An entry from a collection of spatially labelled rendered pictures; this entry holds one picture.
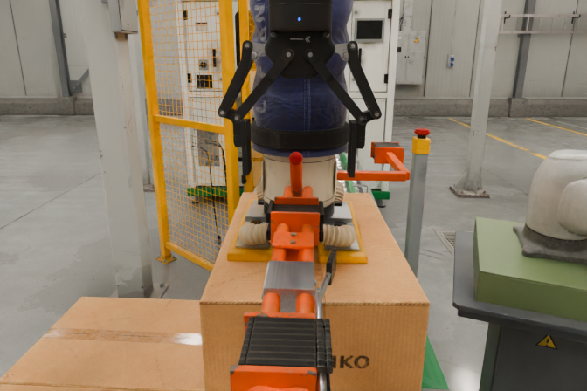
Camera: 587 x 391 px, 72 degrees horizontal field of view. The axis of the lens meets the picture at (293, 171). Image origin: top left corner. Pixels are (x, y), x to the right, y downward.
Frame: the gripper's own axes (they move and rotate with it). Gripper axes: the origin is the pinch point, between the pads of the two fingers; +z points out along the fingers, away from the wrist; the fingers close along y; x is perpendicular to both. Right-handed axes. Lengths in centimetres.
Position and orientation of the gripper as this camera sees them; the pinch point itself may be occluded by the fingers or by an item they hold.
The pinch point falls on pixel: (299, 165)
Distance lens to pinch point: 53.3
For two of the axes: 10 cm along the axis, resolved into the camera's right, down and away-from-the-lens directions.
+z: -0.1, 9.6, 2.7
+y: -10.0, -0.2, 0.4
